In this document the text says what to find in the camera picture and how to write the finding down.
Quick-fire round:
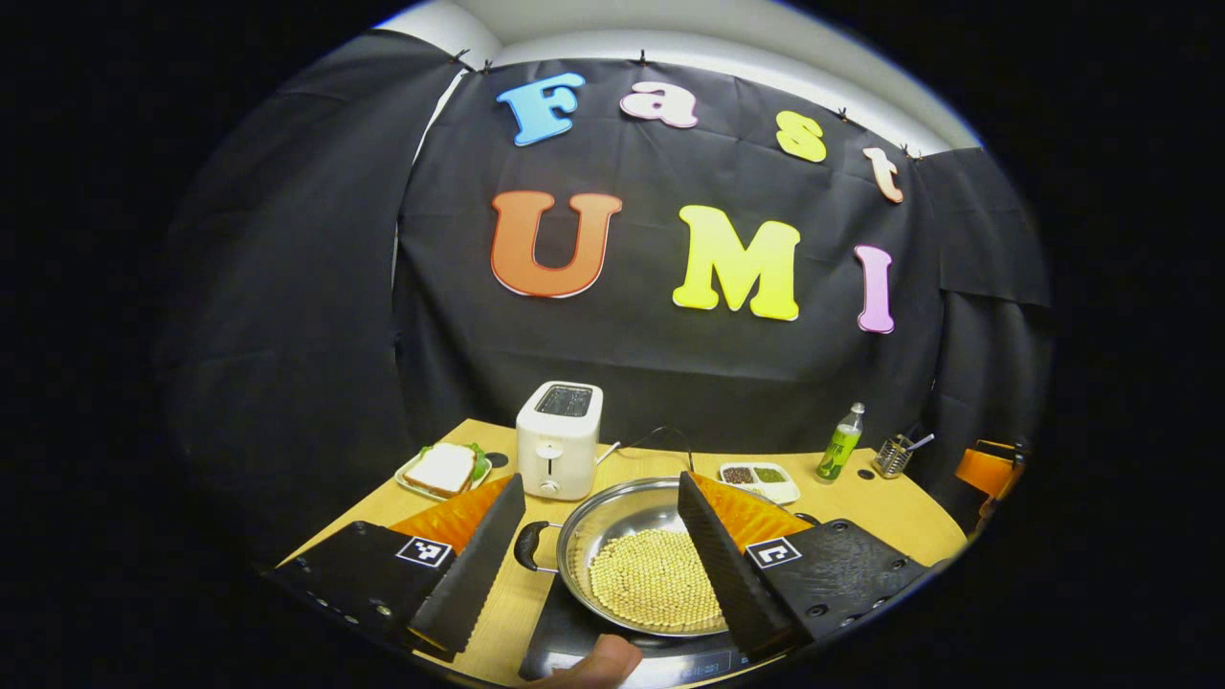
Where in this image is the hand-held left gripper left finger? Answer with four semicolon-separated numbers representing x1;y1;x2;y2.
268;472;529;661

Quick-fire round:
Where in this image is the wire mesh utensil holder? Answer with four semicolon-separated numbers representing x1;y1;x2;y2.
873;435;915;479

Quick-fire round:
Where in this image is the green drink bottle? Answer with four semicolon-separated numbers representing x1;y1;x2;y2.
815;402;866;484

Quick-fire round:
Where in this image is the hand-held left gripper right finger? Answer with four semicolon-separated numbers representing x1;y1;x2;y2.
677;470;931;661

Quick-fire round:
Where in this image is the black induction cooktop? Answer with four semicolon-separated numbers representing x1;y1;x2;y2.
520;574;767;686

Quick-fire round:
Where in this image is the black backdrop cloth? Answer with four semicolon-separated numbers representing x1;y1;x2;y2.
153;29;1054;566

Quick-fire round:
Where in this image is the white toaster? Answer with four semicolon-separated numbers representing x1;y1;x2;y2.
515;381;605;501

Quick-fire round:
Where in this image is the white divided bean dish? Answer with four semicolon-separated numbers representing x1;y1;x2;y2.
718;462;801;505

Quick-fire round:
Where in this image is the black power cable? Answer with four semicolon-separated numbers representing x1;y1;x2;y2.
622;426;697;475

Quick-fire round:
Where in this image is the sandwich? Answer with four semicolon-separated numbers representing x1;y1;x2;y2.
402;442;477;497

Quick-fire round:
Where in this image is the pale green plate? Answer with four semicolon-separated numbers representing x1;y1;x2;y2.
394;440;494;503

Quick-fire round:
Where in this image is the steel pot with beans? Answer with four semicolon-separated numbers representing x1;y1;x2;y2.
513;476;820;639

